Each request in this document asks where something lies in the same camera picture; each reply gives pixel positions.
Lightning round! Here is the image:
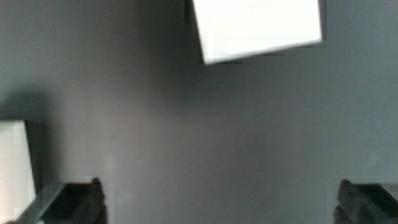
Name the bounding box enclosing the white U-shaped fence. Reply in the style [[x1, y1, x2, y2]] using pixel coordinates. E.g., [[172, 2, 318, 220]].
[[0, 121, 35, 224]]

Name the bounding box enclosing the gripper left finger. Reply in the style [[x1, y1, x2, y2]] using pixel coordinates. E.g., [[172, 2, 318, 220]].
[[14, 178, 108, 224]]

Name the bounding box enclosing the white stool leg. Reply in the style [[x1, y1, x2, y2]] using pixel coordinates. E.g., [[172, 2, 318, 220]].
[[193, 0, 321, 65]]

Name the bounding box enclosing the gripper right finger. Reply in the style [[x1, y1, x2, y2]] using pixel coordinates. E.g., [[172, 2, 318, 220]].
[[335, 180, 398, 224]]

